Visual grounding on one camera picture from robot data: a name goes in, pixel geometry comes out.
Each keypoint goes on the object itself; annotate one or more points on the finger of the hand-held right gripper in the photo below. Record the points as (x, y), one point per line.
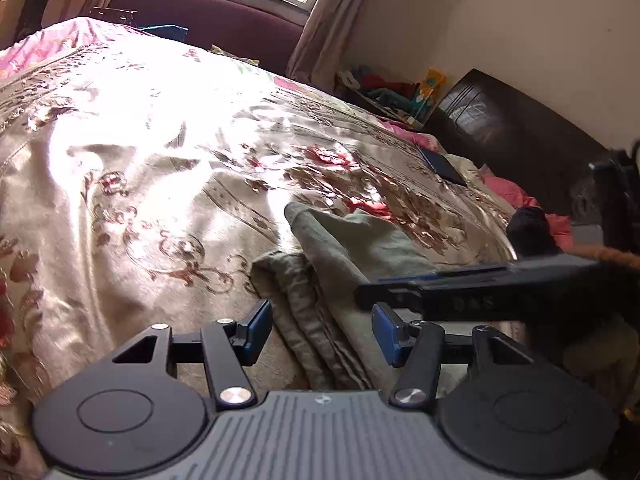
(395, 292)

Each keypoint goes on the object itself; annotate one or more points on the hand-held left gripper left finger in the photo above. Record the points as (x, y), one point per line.
(260, 318)

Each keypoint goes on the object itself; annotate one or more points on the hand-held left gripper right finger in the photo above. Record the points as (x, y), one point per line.
(385, 332)

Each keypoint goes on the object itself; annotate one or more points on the green pants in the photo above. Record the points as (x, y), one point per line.
(350, 240)

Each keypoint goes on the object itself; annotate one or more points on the black clothes pile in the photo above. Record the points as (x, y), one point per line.
(530, 232)

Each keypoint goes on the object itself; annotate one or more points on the pink pillow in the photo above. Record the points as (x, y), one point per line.
(505, 192)

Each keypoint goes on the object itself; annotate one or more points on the dark smartphone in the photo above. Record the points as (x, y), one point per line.
(442, 166)

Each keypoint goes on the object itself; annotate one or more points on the dark brown headboard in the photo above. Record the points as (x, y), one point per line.
(510, 135)

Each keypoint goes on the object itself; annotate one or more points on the floral beige bedspread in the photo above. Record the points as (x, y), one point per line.
(150, 160)

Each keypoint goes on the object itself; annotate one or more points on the teal cloth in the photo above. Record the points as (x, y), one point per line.
(397, 99)

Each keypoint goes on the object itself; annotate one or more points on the bright blue cloth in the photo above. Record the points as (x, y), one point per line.
(162, 31)

